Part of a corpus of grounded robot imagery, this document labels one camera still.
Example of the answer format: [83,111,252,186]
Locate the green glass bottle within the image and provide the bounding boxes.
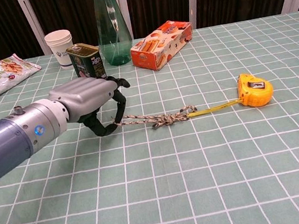
[91,0,137,69]

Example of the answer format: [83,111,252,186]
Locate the orange biscuit box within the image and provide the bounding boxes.
[126,16,198,76]

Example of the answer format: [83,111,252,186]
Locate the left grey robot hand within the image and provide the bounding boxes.
[46,69,138,144]

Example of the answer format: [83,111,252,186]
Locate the white paper cup stack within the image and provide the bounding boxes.
[43,28,78,72]

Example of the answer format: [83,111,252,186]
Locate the yellow tape measure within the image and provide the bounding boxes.
[183,69,277,118]

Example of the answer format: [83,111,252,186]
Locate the green luncheon meat can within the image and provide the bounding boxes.
[65,39,108,84]

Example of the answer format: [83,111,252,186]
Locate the braided grey rope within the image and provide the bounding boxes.
[111,103,200,136]

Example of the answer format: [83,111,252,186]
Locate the green checked tablecloth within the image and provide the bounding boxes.
[0,11,299,224]

